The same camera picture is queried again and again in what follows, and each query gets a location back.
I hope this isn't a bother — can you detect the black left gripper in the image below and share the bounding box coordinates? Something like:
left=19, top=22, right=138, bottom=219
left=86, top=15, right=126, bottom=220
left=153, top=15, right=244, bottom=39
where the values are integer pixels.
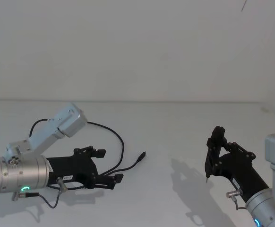
left=46, top=145, right=125, bottom=191

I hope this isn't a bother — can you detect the white curtain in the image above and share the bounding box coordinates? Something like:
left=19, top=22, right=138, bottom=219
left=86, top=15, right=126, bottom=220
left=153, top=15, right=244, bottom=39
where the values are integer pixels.
left=0, top=0, right=275, bottom=103

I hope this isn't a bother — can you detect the thin black cable with plug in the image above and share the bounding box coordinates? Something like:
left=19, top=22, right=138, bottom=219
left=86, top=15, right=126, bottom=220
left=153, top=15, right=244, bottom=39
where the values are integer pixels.
left=87, top=121, right=147, bottom=178

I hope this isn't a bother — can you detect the white table cloth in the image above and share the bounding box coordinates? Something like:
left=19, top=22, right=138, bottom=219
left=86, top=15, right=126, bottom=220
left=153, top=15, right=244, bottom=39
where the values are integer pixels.
left=0, top=100, right=275, bottom=227

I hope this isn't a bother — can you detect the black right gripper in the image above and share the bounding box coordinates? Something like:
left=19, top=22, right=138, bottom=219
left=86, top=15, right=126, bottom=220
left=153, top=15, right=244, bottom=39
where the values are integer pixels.
left=206, top=126, right=270, bottom=203

